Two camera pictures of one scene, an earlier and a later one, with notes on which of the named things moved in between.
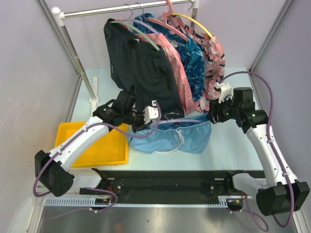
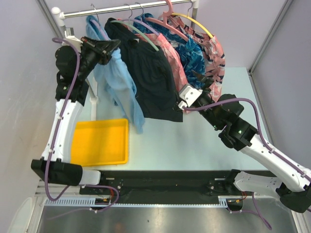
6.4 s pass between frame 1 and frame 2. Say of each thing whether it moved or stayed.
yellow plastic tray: stayed
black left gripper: moved
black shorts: stayed
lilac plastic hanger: moved
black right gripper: moved
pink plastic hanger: stayed
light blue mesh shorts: moved
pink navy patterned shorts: stayed
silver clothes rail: stayed
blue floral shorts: stayed
